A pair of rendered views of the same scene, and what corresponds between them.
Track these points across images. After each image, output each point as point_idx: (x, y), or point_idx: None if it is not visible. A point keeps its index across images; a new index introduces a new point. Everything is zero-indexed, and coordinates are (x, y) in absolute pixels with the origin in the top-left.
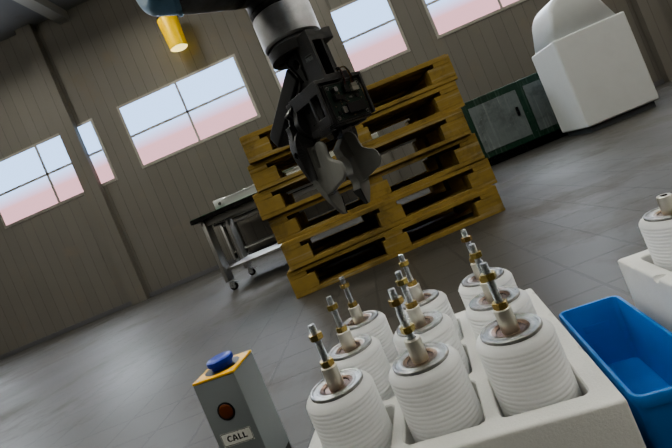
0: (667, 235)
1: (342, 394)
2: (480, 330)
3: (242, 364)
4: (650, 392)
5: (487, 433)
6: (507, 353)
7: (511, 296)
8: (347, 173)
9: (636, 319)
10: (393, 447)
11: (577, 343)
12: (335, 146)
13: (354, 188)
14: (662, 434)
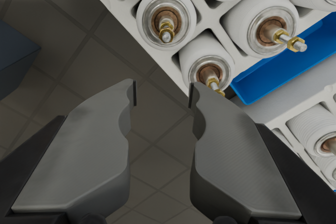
0: None
1: None
2: (237, 23)
3: None
4: (231, 84)
5: (155, 57)
6: (184, 82)
7: (267, 50)
8: (198, 113)
9: (323, 51)
10: (123, 4)
11: (247, 68)
12: (212, 191)
13: (194, 91)
14: None
